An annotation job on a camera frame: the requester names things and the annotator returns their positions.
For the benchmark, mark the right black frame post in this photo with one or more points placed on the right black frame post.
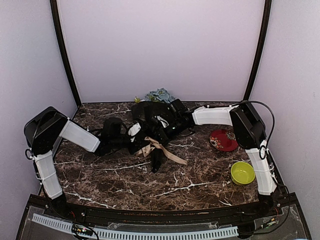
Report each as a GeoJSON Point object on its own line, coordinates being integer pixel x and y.
{"type": "Point", "coordinates": [259, 49]}

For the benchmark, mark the beige satin ribbon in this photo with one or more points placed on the beige satin ribbon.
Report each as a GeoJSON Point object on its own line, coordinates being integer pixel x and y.
{"type": "Point", "coordinates": [153, 144]}

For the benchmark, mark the grey slotted cable duct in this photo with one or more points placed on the grey slotted cable duct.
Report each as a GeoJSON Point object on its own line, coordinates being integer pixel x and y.
{"type": "Point", "coordinates": [102, 233]}

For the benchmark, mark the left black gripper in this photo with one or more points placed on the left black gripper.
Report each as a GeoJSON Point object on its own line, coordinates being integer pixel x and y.
{"type": "Point", "coordinates": [137, 146]}

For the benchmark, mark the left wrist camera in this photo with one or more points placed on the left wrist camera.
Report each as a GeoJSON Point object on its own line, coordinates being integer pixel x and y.
{"type": "Point", "coordinates": [133, 131]}

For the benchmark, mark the red floral plate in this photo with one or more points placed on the red floral plate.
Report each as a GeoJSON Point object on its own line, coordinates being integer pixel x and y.
{"type": "Point", "coordinates": [223, 140]}

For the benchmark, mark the black frame post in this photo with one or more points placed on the black frame post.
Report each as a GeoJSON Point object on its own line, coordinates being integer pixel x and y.
{"type": "Point", "coordinates": [259, 49]}
{"type": "Point", "coordinates": [63, 52]}

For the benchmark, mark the left black frame post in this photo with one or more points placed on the left black frame post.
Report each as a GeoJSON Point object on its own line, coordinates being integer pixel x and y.
{"type": "Point", "coordinates": [63, 52]}

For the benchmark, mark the white pink flower bunch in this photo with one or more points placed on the white pink flower bunch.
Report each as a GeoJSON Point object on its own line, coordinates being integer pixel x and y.
{"type": "Point", "coordinates": [137, 100]}

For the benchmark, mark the black wrapping paper sheet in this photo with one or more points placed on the black wrapping paper sheet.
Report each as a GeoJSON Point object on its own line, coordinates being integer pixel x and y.
{"type": "Point", "coordinates": [145, 113]}

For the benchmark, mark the black front table rail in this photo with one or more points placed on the black front table rail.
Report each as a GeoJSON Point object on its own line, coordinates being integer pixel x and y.
{"type": "Point", "coordinates": [99, 215]}

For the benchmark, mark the blue hydrangea flower stem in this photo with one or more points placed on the blue hydrangea flower stem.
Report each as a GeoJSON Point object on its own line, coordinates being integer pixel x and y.
{"type": "Point", "coordinates": [159, 95]}

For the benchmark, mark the lime green bowl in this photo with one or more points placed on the lime green bowl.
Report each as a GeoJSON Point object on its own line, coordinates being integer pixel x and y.
{"type": "Point", "coordinates": [242, 173]}

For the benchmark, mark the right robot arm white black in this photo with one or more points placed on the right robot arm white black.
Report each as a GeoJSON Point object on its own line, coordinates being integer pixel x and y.
{"type": "Point", "coordinates": [250, 133]}

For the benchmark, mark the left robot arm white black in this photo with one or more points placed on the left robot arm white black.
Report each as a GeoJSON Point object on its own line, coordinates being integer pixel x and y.
{"type": "Point", "coordinates": [45, 132]}

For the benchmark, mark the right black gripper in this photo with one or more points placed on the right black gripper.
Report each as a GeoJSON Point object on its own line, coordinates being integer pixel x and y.
{"type": "Point", "coordinates": [164, 135]}

